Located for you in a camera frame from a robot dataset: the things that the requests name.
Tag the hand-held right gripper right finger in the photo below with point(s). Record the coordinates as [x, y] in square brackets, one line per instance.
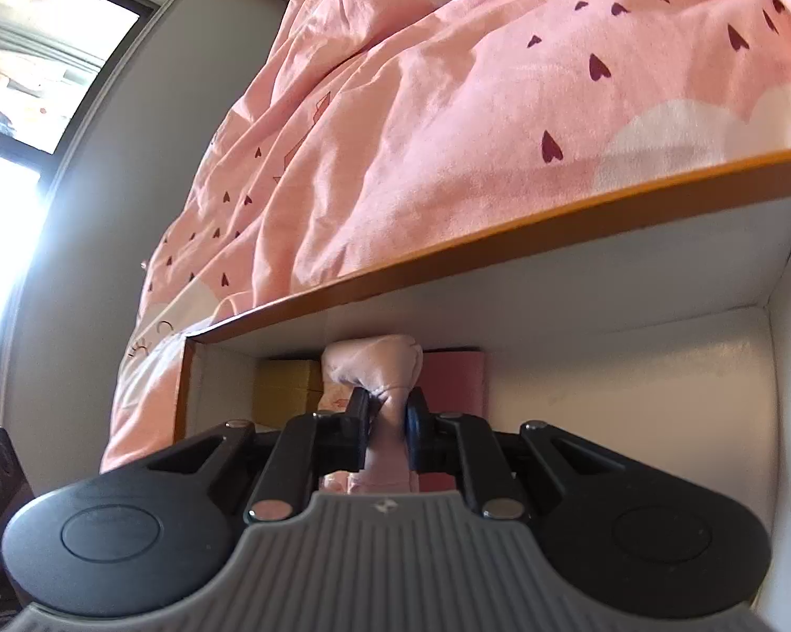
[421, 434]

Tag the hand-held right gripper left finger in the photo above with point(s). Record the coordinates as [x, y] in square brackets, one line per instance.
[356, 431]

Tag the pink cloth pouch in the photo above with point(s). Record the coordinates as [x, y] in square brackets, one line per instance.
[372, 368]

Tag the yellow box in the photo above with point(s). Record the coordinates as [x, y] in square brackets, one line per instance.
[290, 388]

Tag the orange cardboard box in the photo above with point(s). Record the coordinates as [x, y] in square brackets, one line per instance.
[566, 355]

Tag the pink printed blanket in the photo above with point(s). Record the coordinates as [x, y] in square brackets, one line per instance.
[435, 112]

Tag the window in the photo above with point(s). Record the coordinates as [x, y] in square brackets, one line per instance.
[39, 79]

